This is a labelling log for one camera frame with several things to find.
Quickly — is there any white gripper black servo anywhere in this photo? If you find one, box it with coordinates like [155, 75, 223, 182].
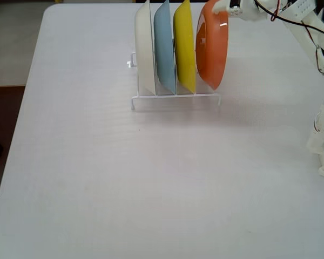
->
[212, 0, 268, 21]

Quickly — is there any orange plastic plate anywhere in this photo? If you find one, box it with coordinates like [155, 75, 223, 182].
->
[195, 0, 230, 91]

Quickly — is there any yellow plastic plate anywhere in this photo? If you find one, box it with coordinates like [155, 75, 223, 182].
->
[173, 0, 197, 94]

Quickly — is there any blue plastic plate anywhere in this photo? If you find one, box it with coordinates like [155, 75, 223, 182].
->
[153, 0, 177, 95]

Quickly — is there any cream plastic plate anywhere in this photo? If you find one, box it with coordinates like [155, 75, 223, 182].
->
[134, 0, 157, 96]

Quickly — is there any brown wooden desk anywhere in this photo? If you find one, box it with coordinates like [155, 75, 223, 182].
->
[0, 85, 26, 195]

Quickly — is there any black servo cable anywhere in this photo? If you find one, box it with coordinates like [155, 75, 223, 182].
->
[253, 0, 324, 37]

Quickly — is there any white wire plate rack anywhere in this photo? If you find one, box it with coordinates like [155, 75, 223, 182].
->
[126, 51, 222, 111]

